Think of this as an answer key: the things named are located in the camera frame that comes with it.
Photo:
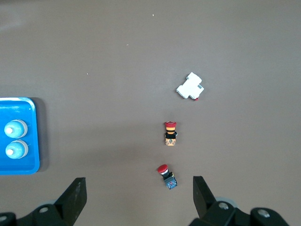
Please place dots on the blue plastic tray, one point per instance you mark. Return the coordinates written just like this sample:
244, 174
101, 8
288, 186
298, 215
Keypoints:
33, 141

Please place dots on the red emergency button orange base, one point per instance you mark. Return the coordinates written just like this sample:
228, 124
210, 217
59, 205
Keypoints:
170, 136

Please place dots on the brown table mat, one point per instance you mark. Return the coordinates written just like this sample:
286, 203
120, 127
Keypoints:
117, 94

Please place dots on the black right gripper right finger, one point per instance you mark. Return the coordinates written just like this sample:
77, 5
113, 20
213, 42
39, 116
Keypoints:
204, 197

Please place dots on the red push button black base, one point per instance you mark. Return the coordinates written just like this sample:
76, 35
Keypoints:
168, 179

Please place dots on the white circuit breaker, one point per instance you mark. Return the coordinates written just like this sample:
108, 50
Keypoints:
189, 87

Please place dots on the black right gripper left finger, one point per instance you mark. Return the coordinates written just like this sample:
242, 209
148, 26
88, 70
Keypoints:
73, 200

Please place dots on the blue desk bell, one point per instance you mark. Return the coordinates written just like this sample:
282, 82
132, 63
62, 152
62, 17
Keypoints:
16, 130
17, 150

